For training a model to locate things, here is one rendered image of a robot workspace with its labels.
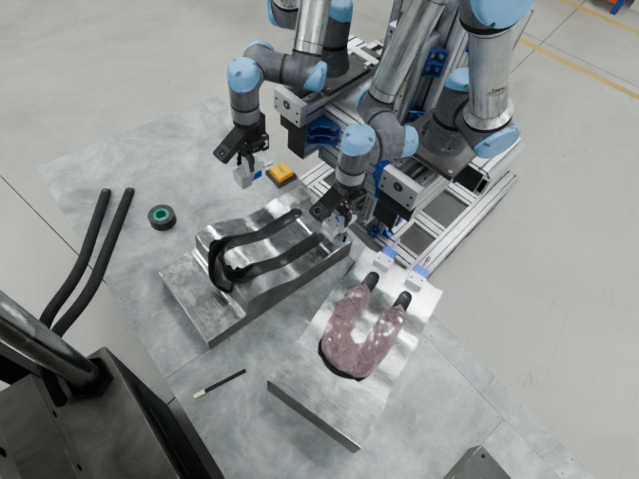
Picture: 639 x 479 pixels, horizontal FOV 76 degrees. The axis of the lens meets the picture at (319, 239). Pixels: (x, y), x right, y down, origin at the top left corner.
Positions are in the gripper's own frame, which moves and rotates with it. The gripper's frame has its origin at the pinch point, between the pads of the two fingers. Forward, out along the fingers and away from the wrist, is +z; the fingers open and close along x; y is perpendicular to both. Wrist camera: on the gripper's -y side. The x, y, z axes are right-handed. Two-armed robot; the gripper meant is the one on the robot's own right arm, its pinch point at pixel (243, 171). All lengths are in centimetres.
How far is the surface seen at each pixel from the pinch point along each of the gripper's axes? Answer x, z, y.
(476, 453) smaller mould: -97, 8, -1
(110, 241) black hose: 4.0, 6.4, -41.8
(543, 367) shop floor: -113, 95, 92
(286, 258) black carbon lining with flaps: -28.8, 7.2, -5.1
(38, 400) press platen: -34, -9, -67
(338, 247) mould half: -35.4, 6.1, 8.8
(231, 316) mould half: -33.6, 9.0, -26.9
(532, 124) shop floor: -5, 95, 244
